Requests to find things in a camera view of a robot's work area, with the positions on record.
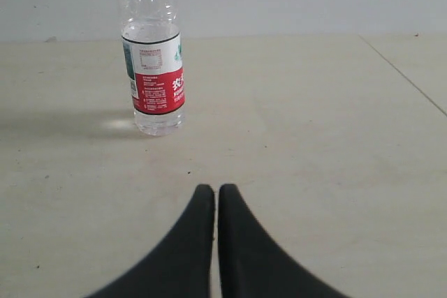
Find clear plastic water bottle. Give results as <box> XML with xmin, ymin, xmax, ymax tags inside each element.
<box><xmin>118</xmin><ymin>0</ymin><xmax>185</xmax><ymax>136</ymax></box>

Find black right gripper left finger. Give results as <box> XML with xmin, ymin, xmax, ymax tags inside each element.
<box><xmin>90</xmin><ymin>184</ymin><xmax>215</xmax><ymax>298</ymax></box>

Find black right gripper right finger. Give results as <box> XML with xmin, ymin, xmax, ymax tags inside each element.
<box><xmin>217</xmin><ymin>184</ymin><xmax>346</xmax><ymax>298</ymax></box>

